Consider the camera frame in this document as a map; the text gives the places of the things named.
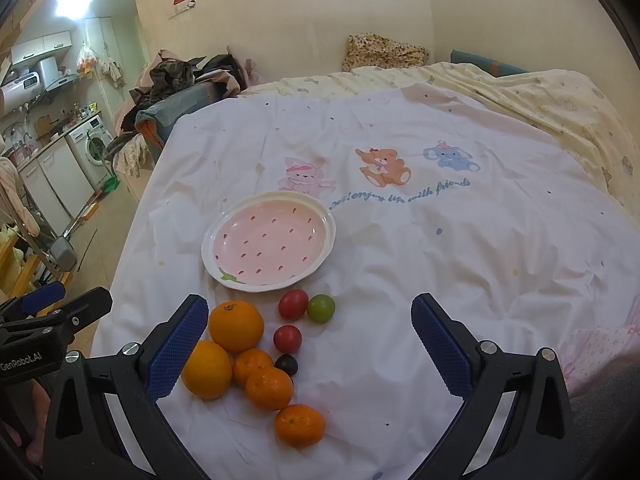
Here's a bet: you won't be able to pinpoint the red cherry tomato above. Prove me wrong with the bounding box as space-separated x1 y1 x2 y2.
273 325 303 354
278 289 309 321

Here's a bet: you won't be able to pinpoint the large orange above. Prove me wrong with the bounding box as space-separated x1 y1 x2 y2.
208 301 265 353
181 340 232 401

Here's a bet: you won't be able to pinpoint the dark purple cherry tomato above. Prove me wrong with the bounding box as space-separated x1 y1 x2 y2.
274 354 299 377

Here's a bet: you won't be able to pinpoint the person's left hand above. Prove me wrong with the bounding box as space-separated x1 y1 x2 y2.
6 379 50 466

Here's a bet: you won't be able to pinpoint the white cartoon bed sheet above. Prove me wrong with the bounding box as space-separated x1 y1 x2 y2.
93 86 639 479

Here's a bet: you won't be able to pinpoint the pink strawberry ceramic plate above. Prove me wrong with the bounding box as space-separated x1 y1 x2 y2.
201 191 336 294

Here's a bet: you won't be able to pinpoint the white kitchen cabinets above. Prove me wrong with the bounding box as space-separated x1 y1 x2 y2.
18 139 94 236

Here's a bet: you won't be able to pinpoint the small mandarin front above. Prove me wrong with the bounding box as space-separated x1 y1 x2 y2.
273 404 326 450

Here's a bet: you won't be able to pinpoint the yellow wooden chair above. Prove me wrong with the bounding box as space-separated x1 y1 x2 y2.
0 231 40 302

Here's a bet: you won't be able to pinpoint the white washing machine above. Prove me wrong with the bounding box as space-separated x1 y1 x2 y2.
65 112 114 191

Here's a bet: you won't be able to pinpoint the green cherry tomato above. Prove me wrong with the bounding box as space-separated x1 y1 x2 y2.
307 295 335 324

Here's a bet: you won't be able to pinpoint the pile of clothes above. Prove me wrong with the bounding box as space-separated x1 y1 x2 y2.
103 50 260 162

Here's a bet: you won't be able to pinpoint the floral pillow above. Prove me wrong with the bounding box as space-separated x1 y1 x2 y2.
342 32 431 72

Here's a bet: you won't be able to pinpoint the small mandarin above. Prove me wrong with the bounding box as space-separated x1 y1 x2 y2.
232 348 273 389
244 367 294 411
273 404 326 450

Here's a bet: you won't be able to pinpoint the white water heater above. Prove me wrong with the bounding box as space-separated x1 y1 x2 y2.
1 72 42 117

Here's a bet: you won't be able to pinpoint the teal pillow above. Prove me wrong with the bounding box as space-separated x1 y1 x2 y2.
449 50 527 77

